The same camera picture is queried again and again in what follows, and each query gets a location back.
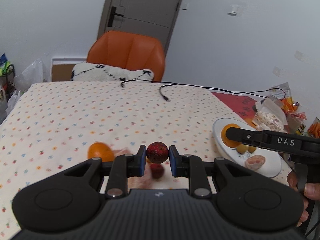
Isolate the orange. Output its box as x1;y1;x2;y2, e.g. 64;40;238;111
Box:
221;123;242;148

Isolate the red strawberry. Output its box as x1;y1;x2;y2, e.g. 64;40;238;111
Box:
150;163;164;179
146;141;169;164

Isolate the large orange mandarin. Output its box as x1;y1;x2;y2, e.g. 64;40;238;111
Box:
87;142;115;162

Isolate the right hand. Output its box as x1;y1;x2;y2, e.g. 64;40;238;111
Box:
287;171;320;227

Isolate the carrot picture package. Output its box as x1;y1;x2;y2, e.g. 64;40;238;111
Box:
307;117;320;139

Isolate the red orange placemat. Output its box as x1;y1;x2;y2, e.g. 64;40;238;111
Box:
212;92;256;128

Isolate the white oval plate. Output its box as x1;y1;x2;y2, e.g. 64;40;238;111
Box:
213;118;282;178

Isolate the orange snack bag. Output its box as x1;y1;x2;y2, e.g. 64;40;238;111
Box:
269;82;306;120

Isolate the dotted white tablecloth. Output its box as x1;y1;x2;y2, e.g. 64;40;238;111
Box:
0;80;291;240

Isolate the white black cushion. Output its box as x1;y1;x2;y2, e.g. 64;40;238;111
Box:
71;62;155;82

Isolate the orange leather chair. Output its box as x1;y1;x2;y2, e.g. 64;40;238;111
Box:
87;30;165;81

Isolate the cardboard box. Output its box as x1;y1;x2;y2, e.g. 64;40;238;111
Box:
51;57;86;82

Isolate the white plastic bag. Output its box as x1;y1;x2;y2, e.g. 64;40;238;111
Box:
14;59;51;92

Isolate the grey door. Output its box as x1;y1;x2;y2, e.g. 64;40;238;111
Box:
98;0;182;51

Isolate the black usb cable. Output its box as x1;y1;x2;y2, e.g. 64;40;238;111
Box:
159;81;268;103

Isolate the black wire rack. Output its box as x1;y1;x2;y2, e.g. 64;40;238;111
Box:
1;64;16;100

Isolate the black door handle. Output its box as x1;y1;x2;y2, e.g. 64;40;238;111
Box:
107;7;124;28

